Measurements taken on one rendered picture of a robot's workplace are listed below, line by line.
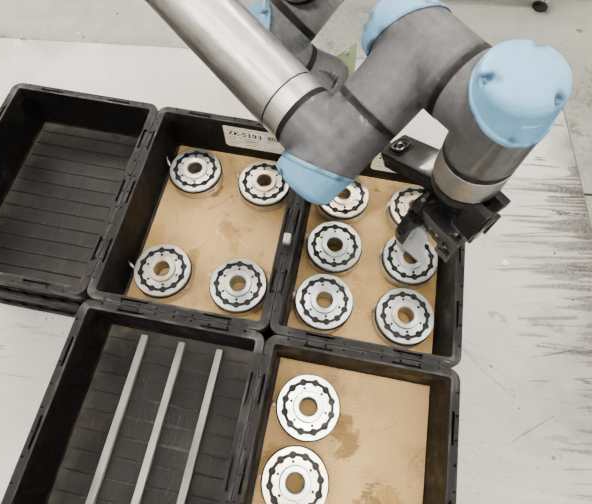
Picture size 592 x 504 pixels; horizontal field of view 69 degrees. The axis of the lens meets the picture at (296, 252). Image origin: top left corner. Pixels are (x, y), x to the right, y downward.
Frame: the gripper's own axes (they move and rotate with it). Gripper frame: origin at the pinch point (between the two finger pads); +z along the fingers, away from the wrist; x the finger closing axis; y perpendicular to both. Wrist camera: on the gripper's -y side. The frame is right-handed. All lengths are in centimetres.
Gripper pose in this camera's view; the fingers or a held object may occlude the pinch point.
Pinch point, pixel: (416, 233)
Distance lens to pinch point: 69.5
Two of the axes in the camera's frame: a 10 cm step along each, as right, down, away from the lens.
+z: 0.5, 3.5, 9.3
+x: 8.2, -5.5, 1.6
